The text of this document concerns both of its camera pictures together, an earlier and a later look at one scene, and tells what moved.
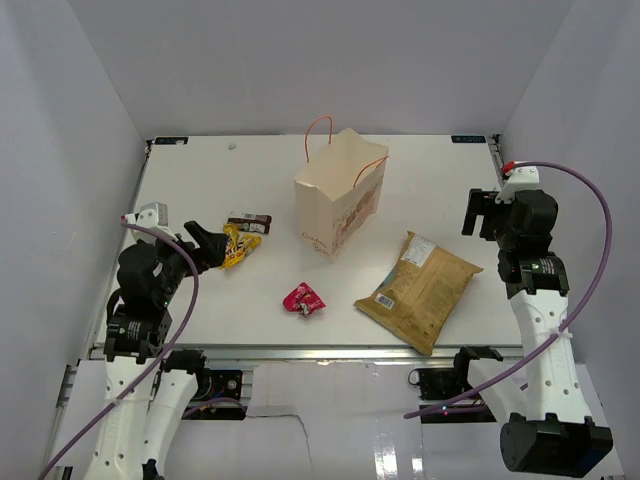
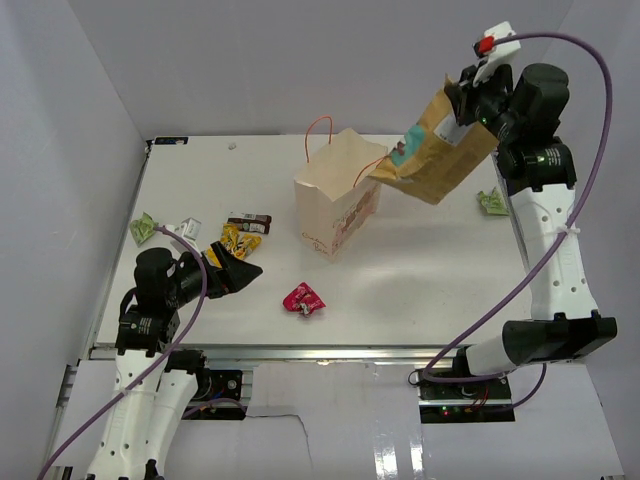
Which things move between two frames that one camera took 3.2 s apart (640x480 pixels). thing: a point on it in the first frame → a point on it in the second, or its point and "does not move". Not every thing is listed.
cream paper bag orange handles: (338, 194) does not move
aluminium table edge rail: (313, 353) does not move
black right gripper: (483, 203) → (454, 91)
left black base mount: (218, 383) does not move
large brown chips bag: (418, 292) → (435, 149)
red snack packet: (303, 299) does not move
